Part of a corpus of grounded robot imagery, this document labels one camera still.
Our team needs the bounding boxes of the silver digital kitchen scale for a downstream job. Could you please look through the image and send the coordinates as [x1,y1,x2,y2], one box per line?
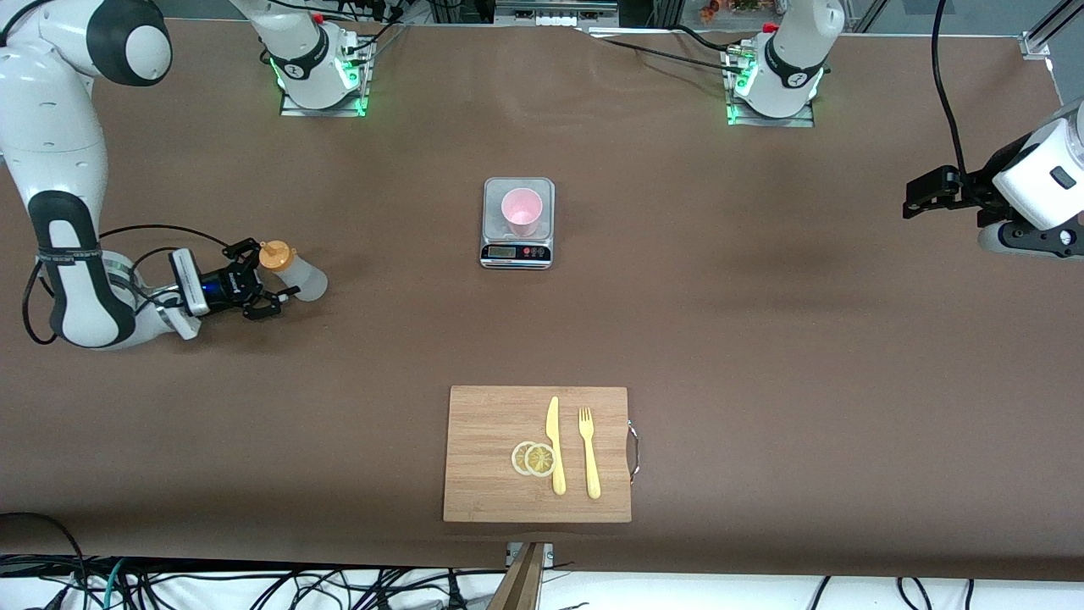
[479,176,556,270]

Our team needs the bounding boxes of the black base cable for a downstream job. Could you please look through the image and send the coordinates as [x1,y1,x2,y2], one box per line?
[584,30,746,77]
[339,0,412,64]

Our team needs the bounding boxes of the teal floor cable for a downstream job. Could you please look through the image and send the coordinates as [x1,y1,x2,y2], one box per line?
[100,559,130,610]

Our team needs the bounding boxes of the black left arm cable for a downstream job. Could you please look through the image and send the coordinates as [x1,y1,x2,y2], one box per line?
[932,0,971,175]

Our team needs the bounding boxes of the clear squeeze bottle orange cap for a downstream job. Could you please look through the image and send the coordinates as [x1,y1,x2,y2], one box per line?
[258,240,329,303]

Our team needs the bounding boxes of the aluminium frame corner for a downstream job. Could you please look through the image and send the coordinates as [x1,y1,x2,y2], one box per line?
[1020,0,1084,60]

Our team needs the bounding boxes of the yellow plastic knife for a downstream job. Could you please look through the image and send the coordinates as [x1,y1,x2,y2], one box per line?
[545,396,567,496]

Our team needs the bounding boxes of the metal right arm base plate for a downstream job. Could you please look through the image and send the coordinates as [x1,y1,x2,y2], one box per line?
[279,38,371,118]

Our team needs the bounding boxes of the brown table cover sheet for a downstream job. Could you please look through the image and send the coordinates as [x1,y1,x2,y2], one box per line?
[0,15,1084,584]

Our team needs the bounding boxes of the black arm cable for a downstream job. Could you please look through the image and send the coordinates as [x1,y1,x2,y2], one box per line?
[21,223,234,346]
[932,0,971,175]

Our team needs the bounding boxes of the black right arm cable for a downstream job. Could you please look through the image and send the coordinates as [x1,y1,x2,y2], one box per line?
[21,223,234,346]

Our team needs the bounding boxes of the black looped floor cable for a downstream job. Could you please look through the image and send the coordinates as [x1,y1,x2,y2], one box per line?
[0,511,90,610]

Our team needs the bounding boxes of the pink plastic cup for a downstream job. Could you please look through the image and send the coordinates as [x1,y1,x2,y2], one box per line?
[501,188,544,238]

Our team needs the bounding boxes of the white power strip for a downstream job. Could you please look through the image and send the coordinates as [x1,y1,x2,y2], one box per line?
[495,0,619,28]

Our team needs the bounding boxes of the wooden post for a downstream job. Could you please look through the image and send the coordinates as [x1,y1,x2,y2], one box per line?
[487,542,545,610]

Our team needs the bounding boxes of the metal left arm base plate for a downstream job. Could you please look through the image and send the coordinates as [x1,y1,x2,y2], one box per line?
[726,47,816,128]

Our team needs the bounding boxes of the wooden cutting board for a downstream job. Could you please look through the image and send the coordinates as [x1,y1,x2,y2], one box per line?
[442,385,633,524]

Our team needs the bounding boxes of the yellow plastic fork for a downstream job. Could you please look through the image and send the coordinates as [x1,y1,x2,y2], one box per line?
[578,407,602,500]

